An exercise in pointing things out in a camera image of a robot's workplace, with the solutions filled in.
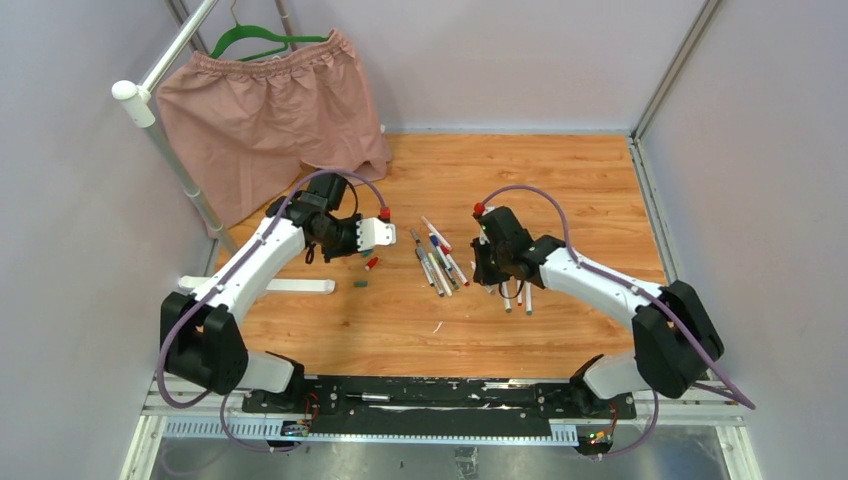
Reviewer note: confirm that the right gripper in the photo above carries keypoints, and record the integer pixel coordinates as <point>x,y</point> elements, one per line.
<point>484,275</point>

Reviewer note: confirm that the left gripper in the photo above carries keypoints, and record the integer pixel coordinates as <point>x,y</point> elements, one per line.
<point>351,248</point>

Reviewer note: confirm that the teal capped white marker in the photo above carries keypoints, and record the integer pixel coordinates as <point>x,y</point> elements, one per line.
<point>528,299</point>

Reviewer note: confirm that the red pen cap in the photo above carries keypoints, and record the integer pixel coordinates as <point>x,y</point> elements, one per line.
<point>371,263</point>

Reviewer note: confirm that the green capped white marker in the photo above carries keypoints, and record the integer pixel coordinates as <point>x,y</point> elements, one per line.
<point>506,302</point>

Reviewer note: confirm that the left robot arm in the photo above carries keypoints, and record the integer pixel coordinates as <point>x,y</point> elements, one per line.
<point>200,337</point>

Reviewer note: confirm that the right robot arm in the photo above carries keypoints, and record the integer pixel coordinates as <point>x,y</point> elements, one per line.
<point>674,338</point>

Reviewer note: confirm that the white acrylic marker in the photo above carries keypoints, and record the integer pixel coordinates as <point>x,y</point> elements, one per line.
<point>434,231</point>

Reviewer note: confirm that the yellow capped white marker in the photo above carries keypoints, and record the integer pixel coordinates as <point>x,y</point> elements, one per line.
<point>447,287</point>

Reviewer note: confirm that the grey capped marker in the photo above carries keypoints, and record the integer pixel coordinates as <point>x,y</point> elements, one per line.
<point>438,287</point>

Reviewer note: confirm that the blue capped white marker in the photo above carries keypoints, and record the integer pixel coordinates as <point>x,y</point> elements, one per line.
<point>445,265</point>

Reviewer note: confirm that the pink shorts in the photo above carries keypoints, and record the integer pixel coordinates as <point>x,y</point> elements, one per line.
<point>245,130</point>

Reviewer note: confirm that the green clothes hanger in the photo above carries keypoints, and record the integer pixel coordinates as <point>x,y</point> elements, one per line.
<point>278,42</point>

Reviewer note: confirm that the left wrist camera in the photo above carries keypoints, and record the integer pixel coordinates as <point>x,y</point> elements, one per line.
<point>373,232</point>

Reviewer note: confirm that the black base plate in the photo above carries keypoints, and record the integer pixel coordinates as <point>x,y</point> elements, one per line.
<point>428,406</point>

